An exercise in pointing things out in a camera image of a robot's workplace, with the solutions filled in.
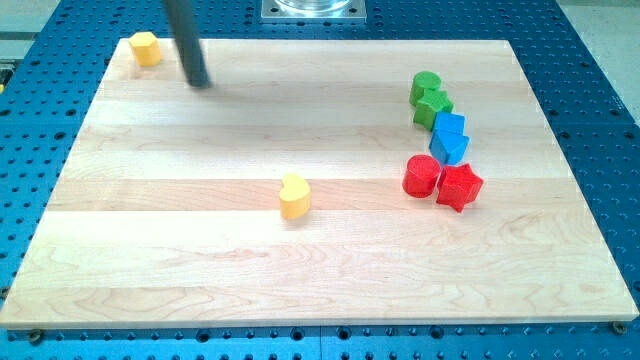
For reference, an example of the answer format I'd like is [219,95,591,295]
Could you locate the right board clamp screw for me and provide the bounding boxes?
[610,321,627,335]

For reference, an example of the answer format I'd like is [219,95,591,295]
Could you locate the board clamp screw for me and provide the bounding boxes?
[610,321,627,335]
[26,329,44,346]

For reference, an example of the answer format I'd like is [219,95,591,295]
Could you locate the blue pentagon block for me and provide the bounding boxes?
[429,130,470,165]

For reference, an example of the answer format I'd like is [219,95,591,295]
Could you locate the green star block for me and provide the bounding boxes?
[413,90,454,131]

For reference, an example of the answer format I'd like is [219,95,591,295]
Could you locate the yellow hexagon block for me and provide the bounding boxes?
[128,32,162,67]

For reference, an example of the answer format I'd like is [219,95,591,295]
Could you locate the red circle block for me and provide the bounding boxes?
[402,154,441,198]

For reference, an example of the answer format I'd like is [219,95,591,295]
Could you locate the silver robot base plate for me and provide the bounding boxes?
[260,0,367,23]

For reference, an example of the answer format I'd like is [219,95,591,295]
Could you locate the left board clamp screw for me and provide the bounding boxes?
[26,329,44,346]

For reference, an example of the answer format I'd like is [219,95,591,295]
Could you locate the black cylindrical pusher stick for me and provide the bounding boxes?
[163,0,210,88]

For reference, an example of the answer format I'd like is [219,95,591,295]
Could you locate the blue cube block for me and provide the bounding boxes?
[432,112,466,135]

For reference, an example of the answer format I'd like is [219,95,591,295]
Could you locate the yellow heart block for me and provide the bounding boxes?
[279,174,311,220]

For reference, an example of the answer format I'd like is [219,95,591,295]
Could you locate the green circle block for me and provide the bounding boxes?
[409,71,442,106]

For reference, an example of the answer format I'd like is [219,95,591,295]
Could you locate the red star block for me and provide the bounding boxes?
[436,164,484,213]

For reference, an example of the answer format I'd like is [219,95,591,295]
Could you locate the blue perforated metal table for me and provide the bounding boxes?
[1,0,639,359]

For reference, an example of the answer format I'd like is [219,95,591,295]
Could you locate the light wooden board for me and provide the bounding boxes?
[1,39,638,329]

